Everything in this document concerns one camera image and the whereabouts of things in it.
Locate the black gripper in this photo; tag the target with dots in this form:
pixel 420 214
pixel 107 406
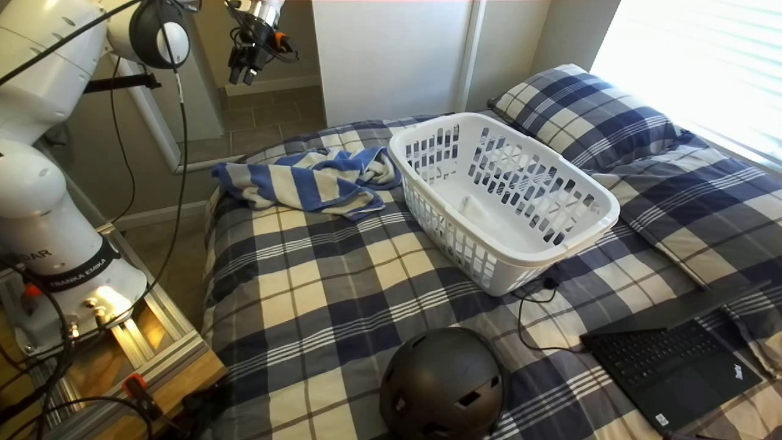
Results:
pixel 254 48

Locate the blue white striped towel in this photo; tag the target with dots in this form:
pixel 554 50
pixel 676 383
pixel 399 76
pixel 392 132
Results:
pixel 340 182

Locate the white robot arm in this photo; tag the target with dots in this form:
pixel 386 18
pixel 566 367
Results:
pixel 51 53

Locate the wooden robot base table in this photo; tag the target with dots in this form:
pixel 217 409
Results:
pixel 134 379

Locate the white plastic laundry basket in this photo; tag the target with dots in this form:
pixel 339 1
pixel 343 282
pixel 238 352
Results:
pixel 500 203

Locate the plaid bed comforter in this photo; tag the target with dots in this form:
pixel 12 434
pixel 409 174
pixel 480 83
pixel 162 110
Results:
pixel 304 309

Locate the plaid pillow near window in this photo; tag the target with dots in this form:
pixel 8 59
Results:
pixel 587 121

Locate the black bicycle helmet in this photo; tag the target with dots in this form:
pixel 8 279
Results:
pixel 444 385

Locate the white window blinds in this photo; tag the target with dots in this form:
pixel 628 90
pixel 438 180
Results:
pixel 709 65

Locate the black laptop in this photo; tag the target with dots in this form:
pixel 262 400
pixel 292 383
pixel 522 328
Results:
pixel 670 367

